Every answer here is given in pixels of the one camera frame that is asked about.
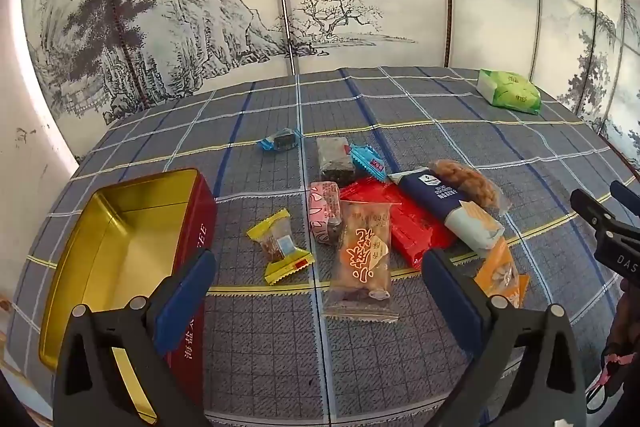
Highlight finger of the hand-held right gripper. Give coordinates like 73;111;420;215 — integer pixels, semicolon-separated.
570;188;633;238
610;180;640;220

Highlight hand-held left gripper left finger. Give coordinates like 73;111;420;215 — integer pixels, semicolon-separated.
52;249;218;427

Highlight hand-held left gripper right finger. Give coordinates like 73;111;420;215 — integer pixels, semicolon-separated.
421;248;588;427

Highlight orange snack packet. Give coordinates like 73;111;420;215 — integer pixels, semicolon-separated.
472;237;531;310

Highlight red snack packet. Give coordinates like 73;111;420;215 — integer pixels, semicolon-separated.
339;177;458;270

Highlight red tin box gold inside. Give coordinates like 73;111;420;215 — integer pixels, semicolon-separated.
39;168;218;425

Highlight clear pastry packet orange print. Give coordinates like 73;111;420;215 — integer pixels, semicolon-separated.
322;199;400;323

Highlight navy cracker packet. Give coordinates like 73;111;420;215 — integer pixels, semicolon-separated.
389;167;506;258

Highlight yellow candy packet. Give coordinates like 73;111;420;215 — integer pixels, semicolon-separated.
246;209;315;286

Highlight clear peanut snack packet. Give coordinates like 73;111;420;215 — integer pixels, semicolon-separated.
429;159;512;214

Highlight pink snack packet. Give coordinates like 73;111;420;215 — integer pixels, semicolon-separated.
307;181;343;246

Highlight light blue small snack packet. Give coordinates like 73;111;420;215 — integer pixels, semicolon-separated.
348;144;388;182

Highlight clear packet dark cake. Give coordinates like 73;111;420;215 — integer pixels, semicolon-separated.
316;137;357;185

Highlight blue dark candy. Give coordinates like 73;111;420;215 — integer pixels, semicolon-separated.
257;129;301;154

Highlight person's dark clothing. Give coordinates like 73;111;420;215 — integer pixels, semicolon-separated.
602;277;640;408

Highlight grey plaid tablecloth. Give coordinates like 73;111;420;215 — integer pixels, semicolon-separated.
10;66;640;427

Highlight green snack packet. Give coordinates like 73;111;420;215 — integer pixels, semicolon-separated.
476;68;543;115

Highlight landscape painted folding screen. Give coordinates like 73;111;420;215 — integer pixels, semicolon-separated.
20;0;640;158

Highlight pink strap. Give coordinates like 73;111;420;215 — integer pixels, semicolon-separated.
597;352;628;390

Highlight black cable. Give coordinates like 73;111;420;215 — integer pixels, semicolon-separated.
585;377;613;414

